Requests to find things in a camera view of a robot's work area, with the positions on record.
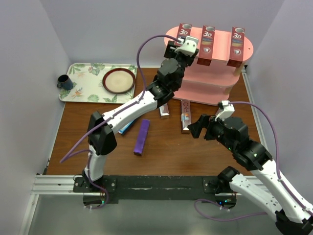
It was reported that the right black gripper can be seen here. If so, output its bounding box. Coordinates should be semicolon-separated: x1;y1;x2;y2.
187;113;236;151

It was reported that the red toothpaste box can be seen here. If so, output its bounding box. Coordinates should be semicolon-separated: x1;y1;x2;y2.
197;25;215;66
227;27;245;68
175;23;192;46

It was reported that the silver toothpaste box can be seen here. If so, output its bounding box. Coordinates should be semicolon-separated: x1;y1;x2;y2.
159;103;170;119
180;100;191;134

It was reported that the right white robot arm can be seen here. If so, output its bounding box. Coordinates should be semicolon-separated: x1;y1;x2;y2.
188;115;313;235

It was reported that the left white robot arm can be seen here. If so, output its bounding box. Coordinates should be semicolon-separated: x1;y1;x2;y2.
83;36;199;192

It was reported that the pink three-tier shelf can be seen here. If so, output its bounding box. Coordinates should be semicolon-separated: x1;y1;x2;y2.
167;26;253;105

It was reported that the brown rimmed beige plate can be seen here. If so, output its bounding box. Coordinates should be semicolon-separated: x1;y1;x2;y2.
102;68;135;94

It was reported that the purple toothpaste box centre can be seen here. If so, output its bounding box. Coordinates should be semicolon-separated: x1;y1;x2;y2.
134;119;150;156

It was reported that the blue toothpaste box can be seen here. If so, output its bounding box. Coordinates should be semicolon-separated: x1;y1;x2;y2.
118;120;134;135

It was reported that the floral serving tray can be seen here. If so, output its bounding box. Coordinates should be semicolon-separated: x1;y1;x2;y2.
59;63;137;104

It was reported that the dark blue mug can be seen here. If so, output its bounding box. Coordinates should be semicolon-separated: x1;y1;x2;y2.
57;74;73;91

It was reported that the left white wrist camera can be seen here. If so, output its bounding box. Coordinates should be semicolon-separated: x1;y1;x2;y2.
175;36;199;56

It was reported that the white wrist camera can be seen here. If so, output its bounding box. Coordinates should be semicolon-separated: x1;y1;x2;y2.
215;100;235;121
175;36;199;56

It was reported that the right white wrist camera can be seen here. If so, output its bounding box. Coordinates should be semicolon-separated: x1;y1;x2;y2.
215;100;235;121

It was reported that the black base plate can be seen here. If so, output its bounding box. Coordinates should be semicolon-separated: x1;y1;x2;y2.
73;175;247;205

